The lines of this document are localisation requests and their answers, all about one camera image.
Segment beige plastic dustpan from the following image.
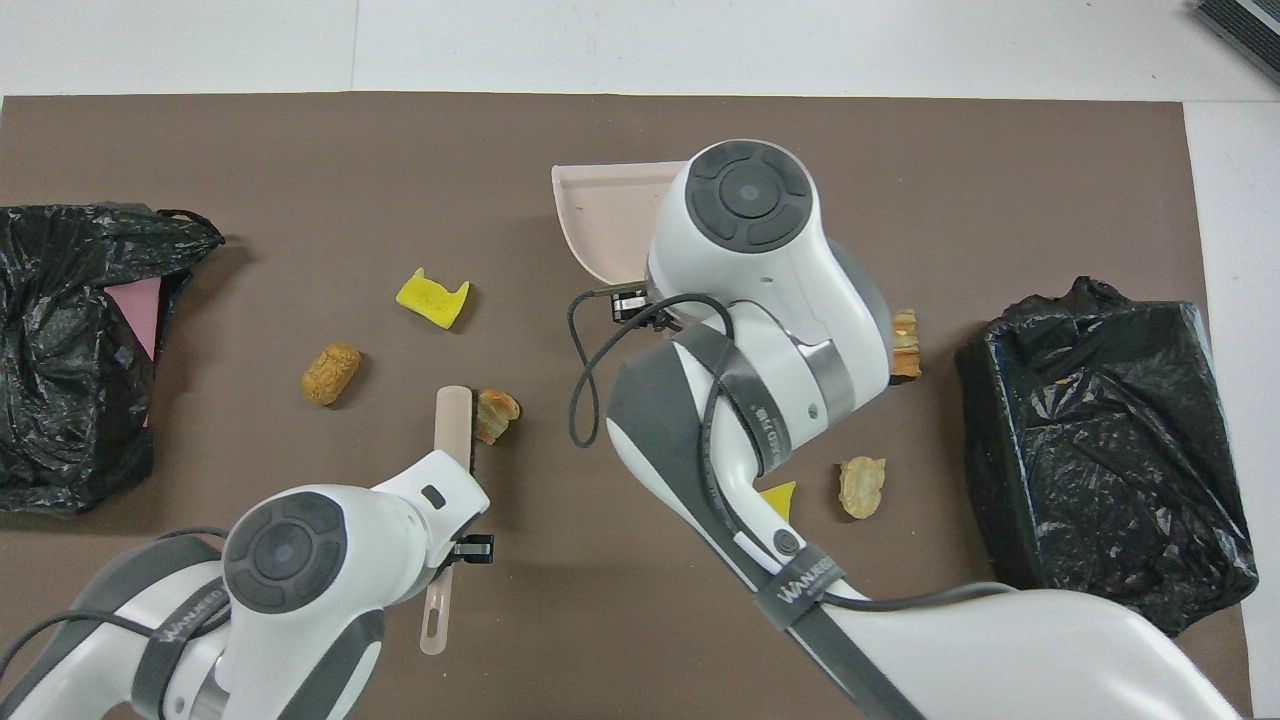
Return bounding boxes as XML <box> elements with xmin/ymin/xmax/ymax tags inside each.
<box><xmin>551</xmin><ymin>160</ymin><xmax>693</xmax><ymax>288</ymax></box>

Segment beige brush black bristles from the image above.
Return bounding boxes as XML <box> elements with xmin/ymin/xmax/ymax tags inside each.
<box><xmin>419</xmin><ymin>386</ymin><xmax>475</xmax><ymax>657</ymax></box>

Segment tan croissant piece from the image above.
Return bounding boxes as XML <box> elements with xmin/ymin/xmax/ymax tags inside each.
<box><xmin>474</xmin><ymin>389</ymin><xmax>522</xmax><ymax>446</ymax></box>

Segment notched yellow sponge piece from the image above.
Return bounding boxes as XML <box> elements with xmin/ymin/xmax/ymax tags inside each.
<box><xmin>395</xmin><ymin>267</ymin><xmax>471</xmax><ymax>331</ymax></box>

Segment brown bread roll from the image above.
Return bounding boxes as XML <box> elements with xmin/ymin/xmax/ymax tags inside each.
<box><xmin>301</xmin><ymin>343</ymin><xmax>363</xmax><ymax>408</ymax></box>

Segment striped orange bread piece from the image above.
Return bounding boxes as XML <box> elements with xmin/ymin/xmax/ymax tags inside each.
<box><xmin>891</xmin><ymin>308</ymin><xmax>923</xmax><ymax>380</ymax></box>

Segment pale bread chunk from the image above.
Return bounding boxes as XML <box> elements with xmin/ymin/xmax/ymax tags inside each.
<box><xmin>838</xmin><ymin>455</ymin><xmax>888</xmax><ymax>521</ymax></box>

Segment pink bin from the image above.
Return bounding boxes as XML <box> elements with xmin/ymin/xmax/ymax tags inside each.
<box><xmin>105</xmin><ymin>278</ymin><xmax>167</xmax><ymax>427</ymax></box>

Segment black trash bag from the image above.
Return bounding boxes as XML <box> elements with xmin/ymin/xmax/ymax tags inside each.
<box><xmin>0</xmin><ymin>203</ymin><xmax>227</xmax><ymax>516</ymax></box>

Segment black bag lined dark bin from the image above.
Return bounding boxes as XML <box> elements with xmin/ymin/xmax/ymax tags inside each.
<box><xmin>954</xmin><ymin>276</ymin><xmax>1260</xmax><ymax>639</ymax></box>

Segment brown table mat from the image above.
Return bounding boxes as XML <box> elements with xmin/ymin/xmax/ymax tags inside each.
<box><xmin>0</xmin><ymin>92</ymin><xmax>1256</xmax><ymax>720</ymax></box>

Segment dark grey ribbed device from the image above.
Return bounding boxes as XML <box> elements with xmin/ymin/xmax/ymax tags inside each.
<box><xmin>1190</xmin><ymin>0</ymin><xmax>1280</xmax><ymax>86</ymax></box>

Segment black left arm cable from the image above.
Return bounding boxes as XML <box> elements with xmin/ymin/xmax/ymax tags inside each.
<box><xmin>0</xmin><ymin>527</ymin><xmax>233</xmax><ymax>683</ymax></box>

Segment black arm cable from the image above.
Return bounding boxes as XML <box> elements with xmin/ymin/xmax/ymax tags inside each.
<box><xmin>566</xmin><ymin>288</ymin><xmax>1013</xmax><ymax>613</ymax></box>
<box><xmin>0</xmin><ymin>527</ymin><xmax>233</xmax><ymax>683</ymax></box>

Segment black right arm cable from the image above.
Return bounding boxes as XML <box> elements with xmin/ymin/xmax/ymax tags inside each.
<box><xmin>566</xmin><ymin>288</ymin><xmax>1013</xmax><ymax>613</ymax></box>

